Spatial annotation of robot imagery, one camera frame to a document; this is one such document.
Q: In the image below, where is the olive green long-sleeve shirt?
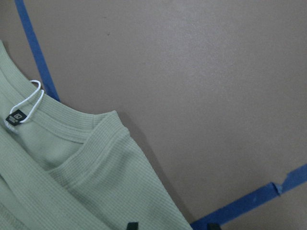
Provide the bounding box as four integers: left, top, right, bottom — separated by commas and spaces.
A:
0, 46, 191, 230

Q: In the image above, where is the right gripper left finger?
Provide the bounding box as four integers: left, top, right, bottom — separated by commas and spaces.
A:
126, 222, 139, 230

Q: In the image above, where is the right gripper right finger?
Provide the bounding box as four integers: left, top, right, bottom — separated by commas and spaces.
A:
207, 223, 221, 230

